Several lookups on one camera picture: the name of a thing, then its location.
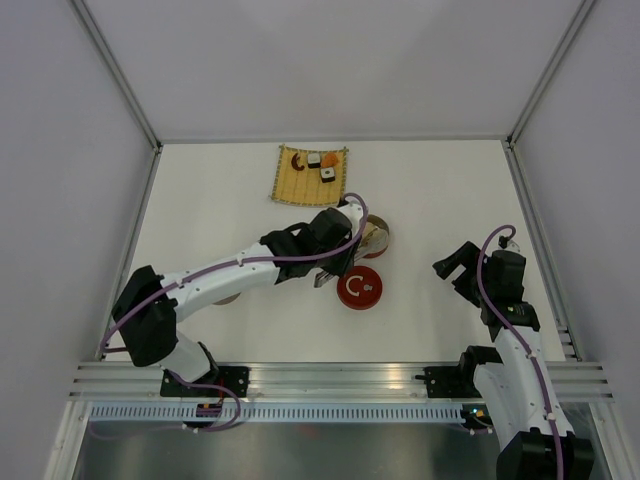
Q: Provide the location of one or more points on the white slotted cable duct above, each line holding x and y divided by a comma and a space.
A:
279, 412

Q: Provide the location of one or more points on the aluminium frame post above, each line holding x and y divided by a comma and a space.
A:
99, 41
552, 67

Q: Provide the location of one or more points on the left aluminium frame post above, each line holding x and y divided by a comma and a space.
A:
99, 41

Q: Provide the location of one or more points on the yellow bamboo mat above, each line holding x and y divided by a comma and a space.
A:
305, 188

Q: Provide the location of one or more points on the red lunch box container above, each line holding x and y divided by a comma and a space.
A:
377, 249

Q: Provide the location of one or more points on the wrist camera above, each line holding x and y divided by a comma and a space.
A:
509, 244
355, 212

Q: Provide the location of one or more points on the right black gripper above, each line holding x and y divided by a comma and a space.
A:
466, 255

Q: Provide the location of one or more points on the beige lunch box lid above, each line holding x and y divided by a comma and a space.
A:
227, 300

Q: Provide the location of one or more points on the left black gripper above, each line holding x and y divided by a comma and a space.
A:
344, 264

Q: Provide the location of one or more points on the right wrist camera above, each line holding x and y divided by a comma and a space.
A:
509, 244

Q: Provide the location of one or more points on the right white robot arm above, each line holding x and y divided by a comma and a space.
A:
536, 439

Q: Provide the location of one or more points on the right aluminium frame post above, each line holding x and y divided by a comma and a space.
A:
552, 67

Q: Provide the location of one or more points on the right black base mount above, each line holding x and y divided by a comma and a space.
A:
443, 382

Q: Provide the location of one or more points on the aluminium front rail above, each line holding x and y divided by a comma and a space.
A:
579, 382

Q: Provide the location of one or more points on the red lunch box lid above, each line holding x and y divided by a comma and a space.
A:
360, 289

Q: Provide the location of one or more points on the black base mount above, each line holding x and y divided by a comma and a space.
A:
233, 378
443, 382

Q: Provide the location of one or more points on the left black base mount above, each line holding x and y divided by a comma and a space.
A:
233, 378

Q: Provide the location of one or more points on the white bun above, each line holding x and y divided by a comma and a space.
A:
374, 234

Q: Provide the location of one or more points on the dark red sausage piece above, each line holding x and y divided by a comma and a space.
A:
296, 163

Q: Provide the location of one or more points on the sushi roll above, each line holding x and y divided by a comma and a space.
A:
327, 175
314, 160

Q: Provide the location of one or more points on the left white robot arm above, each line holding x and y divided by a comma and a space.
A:
151, 306

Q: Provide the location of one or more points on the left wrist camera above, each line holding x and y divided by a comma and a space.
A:
355, 212

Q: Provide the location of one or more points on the orange carrot piece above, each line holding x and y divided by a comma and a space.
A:
330, 160

